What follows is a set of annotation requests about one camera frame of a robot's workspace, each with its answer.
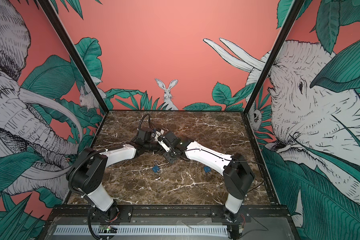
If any white perforated strip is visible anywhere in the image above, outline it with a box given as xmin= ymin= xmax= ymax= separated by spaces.
xmin=53 ymin=225 xmax=228 ymax=237

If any small circuit board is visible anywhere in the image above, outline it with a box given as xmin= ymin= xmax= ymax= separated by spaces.
xmin=99 ymin=226 xmax=118 ymax=235

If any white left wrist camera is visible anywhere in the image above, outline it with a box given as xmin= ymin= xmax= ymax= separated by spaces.
xmin=152 ymin=129 xmax=165 ymax=142

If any blue padlock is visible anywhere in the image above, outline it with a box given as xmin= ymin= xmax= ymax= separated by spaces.
xmin=152 ymin=165 xmax=161 ymax=173
xmin=203 ymin=166 xmax=212 ymax=174

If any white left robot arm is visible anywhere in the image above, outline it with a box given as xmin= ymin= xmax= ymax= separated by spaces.
xmin=67 ymin=128 xmax=164 ymax=222

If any black right corner post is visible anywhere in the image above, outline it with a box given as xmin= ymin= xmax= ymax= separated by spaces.
xmin=244 ymin=0 xmax=305 ymax=115

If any black left corner post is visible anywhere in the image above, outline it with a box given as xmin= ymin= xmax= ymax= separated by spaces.
xmin=38 ymin=0 xmax=109 ymax=115

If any black corner post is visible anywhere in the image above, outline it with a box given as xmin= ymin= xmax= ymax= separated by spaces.
xmin=38 ymin=0 xmax=109 ymax=115
xmin=244 ymin=0 xmax=305 ymax=115

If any black corrugated left cable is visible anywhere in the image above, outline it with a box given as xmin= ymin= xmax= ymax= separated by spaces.
xmin=66 ymin=143 xmax=127 ymax=196

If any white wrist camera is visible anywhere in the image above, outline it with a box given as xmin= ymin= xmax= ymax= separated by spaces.
xmin=152 ymin=129 xmax=165 ymax=142
xmin=158 ymin=139 xmax=172 ymax=153

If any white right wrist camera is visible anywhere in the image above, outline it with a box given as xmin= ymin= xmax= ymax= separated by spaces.
xmin=158 ymin=139 xmax=172 ymax=153

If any black front mounting rail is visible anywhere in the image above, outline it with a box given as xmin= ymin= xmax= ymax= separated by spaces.
xmin=47 ymin=204 xmax=253 ymax=224

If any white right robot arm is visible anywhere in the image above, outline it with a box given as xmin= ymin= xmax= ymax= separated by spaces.
xmin=158 ymin=132 xmax=256 ymax=223

